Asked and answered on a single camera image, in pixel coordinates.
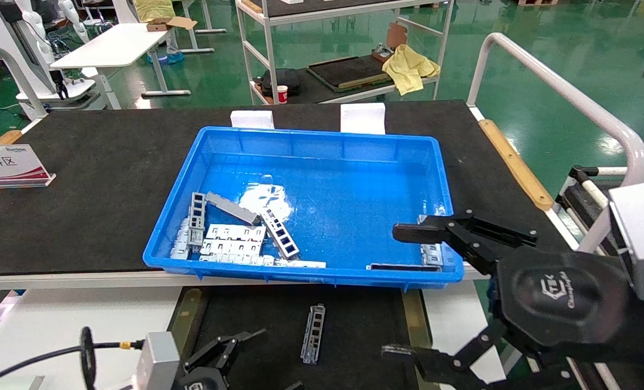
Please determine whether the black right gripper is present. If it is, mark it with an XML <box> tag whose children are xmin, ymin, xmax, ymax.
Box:
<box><xmin>381</xmin><ymin>210</ymin><xmax>644</xmax><ymax>390</ymax></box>

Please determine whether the silver part with square holes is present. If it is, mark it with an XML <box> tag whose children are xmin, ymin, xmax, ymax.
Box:
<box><xmin>261</xmin><ymin>209</ymin><xmax>301</xmax><ymax>261</ymax></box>

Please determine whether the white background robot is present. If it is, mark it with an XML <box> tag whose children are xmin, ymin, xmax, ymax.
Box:
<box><xmin>0</xmin><ymin>0</ymin><xmax>101</xmax><ymax>112</ymax></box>

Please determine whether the large white foam block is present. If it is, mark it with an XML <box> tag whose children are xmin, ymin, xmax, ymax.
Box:
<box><xmin>341</xmin><ymin>103</ymin><xmax>387</xmax><ymax>134</ymax></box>

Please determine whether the red white sign placard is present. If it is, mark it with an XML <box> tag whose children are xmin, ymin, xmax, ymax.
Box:
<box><xmin>0</xmin><ymin>144</ymin><xmax>57</xmax><ymax>189</ymax></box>

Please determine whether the flat open cardboard box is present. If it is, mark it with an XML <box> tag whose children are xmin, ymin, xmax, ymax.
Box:
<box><xmin>147</xmin><ymin>16</ymin><xmax>198</xmax><ymax>32</ymax></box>

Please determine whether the small open cardboard box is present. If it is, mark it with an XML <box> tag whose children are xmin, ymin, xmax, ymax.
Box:
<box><xmin>372</xmin><ymin>22</ymin><xmax>408</xmax><ymax>62</ymax></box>

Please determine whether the black camera cable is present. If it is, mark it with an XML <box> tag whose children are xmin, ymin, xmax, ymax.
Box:
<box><xmin>0</xmin><ymin>326</ymin><xmax>147</xmax><ymax>390</ymax></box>

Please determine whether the black flat board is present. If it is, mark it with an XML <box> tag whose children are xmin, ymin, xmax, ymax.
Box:
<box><xmin>307</xmin><ymin>55</ymin><xmax>396</xmax><ymax>93</ymax></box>

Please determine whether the black conveyor belt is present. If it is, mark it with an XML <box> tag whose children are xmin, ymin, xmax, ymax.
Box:
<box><xmin>149</xmin><ymin>285</ymin><xmax>443</xmax><ymax>390</ymax></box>

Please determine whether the white tubular guard rail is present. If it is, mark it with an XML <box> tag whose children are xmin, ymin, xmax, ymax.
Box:
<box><xmin>466</xmin><ymin>32</ymin><xmax>644</xmax><ymax>253</ymax></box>

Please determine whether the yellow cloth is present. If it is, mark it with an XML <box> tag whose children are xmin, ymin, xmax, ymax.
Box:
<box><xmin>382</xmin><ymin>44</ymin><xmax>441</xmax><ymax>96</ymax></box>

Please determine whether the clear plastic bag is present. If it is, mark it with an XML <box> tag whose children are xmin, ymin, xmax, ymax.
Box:
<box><xmin>239</xmin><ymin>181</ymin><xmax>293</xmax><ymax>218</ymax></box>

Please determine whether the plain gray metal bar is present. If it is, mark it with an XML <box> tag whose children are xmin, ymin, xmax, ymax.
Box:
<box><xmin>206</xmin><ymin>191</ymin><xmax>262</xmax><ymax>226</ymax></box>

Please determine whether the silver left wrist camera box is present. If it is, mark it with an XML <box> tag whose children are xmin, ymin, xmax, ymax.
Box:
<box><xmin>136</xmin><ymin>331</ymin><xmax>183</xmax><ymax>390</ymax></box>

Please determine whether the person with blue shoe covers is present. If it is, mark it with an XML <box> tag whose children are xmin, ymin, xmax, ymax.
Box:
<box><xmin>133</xmin><ymin>0</ymin><xmax>185</xmax><ymax>65</ymax></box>

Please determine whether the white desk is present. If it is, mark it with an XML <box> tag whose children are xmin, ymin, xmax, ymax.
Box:
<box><xmin>50</xmin><ymin>23</ymin><xmax>216</xmax><ymax>111</ymax></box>

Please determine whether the slotted silver metal part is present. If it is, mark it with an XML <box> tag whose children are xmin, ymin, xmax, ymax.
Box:
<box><xmin>300</xmin><ymin>303</ymin><xmax>327</xmax><ymax>365</ymax></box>

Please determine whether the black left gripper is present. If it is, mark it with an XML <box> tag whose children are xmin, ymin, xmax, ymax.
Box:
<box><xmin>178</xmin><ymin>327</ymin><xmax>304</xmax><ymax>390</ymax></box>

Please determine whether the black bag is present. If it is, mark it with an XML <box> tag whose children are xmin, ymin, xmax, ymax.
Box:
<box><xmin>259</xmin><ymin>68</ymin><xmax>303</xmax><ymax>98</ymax></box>

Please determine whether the long wooden edge strip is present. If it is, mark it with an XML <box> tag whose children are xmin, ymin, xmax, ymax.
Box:
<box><xmin>479</xmin><ymin>119</ymin><xmax>555</xmax><ymax>211</ymax></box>

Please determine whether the small white foam block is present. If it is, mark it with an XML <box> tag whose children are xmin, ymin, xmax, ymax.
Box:
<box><xmin>231</xmin><ymin>110</ymin><xmax>275</xmax><ymax>129</ymax></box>

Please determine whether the silver bracket part stack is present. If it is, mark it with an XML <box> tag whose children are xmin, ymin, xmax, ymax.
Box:
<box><xmin>417</xmin><ymin>214</ymin><xmax>445</xmax><ymax>266</ymax></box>

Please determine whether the gray ladder-shaped metal part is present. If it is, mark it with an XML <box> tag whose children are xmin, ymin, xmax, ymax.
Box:
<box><xmin>188</xmin><ymin>192</ymin><xmax>208</xmax><ymax>251</ymax></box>

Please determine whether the gray tubular guard rail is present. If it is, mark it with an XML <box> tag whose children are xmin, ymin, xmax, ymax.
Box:
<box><xmin>0</xmin><ymin>44</ymin><xmax>49</xmax><ymax>120</ymax></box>

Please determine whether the white metal shelf rack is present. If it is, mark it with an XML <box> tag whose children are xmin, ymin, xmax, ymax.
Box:
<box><xmin>235</xmin><ymin>0</ymin><xmax>456</xmax><ymax>105</ymax></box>

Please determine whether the blue plastic tray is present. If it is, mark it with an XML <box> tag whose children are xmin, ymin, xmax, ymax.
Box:
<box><xmin>143</xmin><ymin>126</ymin><xmax>466</xmax><ymax>288</ymax></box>

